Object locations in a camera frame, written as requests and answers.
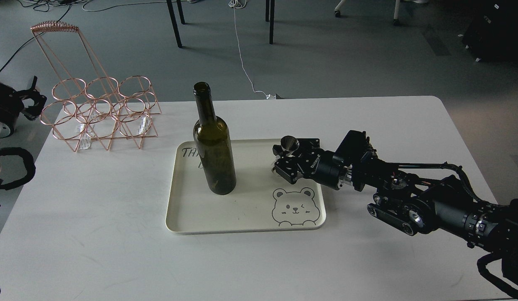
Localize steel double jigger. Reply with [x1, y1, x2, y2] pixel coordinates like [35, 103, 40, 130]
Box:
[272, 135, 299, 173]

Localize black table leg left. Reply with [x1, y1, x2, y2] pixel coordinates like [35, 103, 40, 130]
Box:
[166, 0, 186, 49]

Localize dark green wine bottle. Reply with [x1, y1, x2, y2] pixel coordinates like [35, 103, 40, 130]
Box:
[193, 82, 236, 196]

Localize cream bear tray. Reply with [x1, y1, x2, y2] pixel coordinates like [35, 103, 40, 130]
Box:
[166, 139, 327, 234]

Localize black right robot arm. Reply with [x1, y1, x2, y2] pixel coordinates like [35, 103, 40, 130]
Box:
[272, 130, 518, 300]

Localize white floor cable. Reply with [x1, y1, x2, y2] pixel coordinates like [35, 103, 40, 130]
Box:
[228, 0, 280, 100]

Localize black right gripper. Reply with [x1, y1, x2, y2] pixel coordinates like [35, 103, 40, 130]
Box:
[272, 138, 347, 190]

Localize black floor cables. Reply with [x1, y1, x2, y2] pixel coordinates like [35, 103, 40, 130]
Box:
[0, 0, 167, 80]

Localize black table leg right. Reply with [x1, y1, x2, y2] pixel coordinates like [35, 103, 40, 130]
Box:
[265, 0, 276, 45]

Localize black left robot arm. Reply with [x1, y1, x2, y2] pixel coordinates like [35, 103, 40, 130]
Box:
[0, 75, 47, 191]

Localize black table leg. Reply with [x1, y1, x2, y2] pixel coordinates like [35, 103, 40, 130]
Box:
[265, 0, 276, 45]
[166, 0, 186, 49]

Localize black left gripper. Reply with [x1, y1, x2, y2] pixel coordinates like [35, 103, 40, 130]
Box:
[0, 76, 47, 138]

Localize rose gold wire wine rack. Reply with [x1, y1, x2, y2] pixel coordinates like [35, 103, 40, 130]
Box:
[30, 20, 162, 152]

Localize white chair base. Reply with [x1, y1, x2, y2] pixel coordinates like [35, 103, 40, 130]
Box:
[333, 0, 402, 26]

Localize black equipment case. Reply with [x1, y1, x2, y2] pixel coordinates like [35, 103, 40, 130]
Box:
[462, 0, 518, 62]

